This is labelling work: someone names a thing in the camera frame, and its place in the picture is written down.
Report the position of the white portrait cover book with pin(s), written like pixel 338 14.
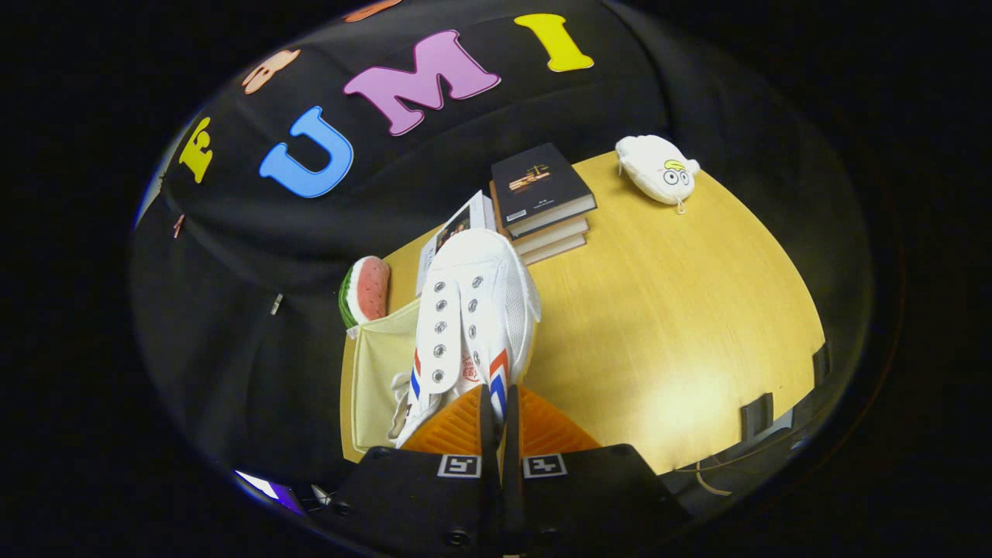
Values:
pixel 457 229

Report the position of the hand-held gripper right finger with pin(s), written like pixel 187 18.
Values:
pixel 511 442

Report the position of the silver cloth clip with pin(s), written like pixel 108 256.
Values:
pixel 276 304

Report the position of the dark rectangular block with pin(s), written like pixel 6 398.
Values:
pixel 821 364
pixel 756 417

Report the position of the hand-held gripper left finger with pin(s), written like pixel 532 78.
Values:
pixel 488 434

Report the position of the red cloth clip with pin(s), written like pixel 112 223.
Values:
pixel 178 225

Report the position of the black hardcover book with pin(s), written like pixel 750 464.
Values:
pixel 539 186

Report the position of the watermelon slice plush toy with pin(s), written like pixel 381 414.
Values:
pixel 368 291

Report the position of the beige fabric storage box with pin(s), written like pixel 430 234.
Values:
pixel 376 380

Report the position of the white plush pouch with face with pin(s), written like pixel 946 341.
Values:
pixel 659 170

